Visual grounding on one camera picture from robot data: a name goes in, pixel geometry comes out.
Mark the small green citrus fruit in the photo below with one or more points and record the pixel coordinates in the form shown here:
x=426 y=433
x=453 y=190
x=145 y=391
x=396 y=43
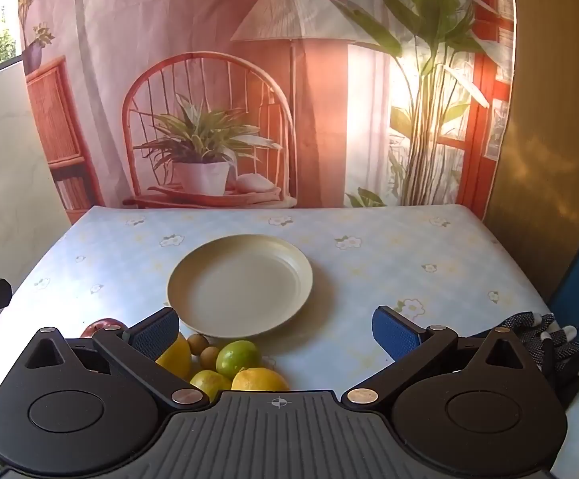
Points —
x=237 y=358

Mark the printed room scene wall tapestry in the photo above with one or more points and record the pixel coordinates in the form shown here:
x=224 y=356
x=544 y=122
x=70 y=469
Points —
x=319 y=110

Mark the cream round plate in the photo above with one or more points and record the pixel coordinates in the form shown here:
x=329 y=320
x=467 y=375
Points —
x=239 y=284

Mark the floral checked tablecloth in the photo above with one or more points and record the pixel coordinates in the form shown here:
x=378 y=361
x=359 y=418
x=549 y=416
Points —
x=369 y=259

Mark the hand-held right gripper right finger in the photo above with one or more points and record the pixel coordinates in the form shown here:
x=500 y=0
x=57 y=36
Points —
x=394 y=334

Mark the brown wooden panel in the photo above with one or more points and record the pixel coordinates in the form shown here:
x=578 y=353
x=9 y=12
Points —
x=543 y=134

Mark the yellow citrus fruit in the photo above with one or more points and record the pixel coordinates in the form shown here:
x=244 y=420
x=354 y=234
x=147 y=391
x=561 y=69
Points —
x=259 y=380
x=177 y=359

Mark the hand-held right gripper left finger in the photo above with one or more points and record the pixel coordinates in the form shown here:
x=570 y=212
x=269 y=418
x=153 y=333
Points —
x=157 y=333

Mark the black dotted work glove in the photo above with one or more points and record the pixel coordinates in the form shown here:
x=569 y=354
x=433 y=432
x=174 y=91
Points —
x=563 y=354

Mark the yellow-green citrus fruit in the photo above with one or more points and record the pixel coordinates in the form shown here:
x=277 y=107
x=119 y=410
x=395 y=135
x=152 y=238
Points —
x=208 y=383

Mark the red apple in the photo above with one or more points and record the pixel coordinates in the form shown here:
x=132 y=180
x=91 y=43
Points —
x=100 y=326

